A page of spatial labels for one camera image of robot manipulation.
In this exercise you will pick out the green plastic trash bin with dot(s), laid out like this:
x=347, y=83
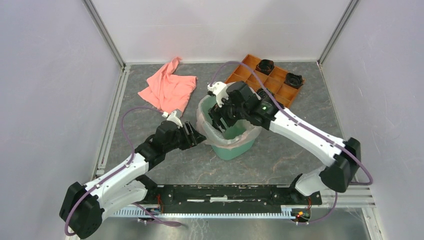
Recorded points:
x=235, y=141

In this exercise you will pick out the right aluminium corner post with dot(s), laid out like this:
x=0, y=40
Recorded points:
x=352, y=4

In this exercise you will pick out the black brown rolled tie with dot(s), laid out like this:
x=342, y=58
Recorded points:
x=294, y=80

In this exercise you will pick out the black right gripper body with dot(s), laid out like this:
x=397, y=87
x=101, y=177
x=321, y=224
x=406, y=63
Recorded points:
x=229, y=113

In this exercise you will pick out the salmon pink cloth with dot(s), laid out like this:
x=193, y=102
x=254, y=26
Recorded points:
x=167, y=91

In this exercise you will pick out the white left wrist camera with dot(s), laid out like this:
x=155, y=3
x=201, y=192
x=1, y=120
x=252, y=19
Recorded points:
x=174, y=117

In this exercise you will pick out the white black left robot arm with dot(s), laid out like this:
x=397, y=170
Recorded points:
x=86, y=206

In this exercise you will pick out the orange compartment tray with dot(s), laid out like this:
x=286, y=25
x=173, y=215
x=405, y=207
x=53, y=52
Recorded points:
x=274, y=82

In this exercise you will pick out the dark red rolled tie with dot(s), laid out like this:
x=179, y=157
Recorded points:
x=265, y=66

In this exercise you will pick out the pink translucent trash bag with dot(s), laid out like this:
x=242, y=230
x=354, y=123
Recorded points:
x=217, y=119

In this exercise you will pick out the left aluminium corner post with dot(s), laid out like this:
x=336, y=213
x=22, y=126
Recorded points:
x=101, y=27

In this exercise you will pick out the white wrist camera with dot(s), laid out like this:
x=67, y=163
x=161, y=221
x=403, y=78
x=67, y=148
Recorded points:
x=174, y=117
x=219, y=90

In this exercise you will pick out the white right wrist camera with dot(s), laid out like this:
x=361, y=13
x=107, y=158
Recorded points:
x=219, y=90

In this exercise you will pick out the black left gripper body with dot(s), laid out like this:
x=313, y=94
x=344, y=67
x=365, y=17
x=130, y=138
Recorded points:
x=180, y=141

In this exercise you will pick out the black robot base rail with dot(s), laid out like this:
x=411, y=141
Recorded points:
x=224, y=200

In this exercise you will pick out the aluminium corner post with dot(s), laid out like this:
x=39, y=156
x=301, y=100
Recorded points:
x=352, y=4
x=101, y=27

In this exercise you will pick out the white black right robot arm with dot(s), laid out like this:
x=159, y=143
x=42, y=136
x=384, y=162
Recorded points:
x=340, y=157

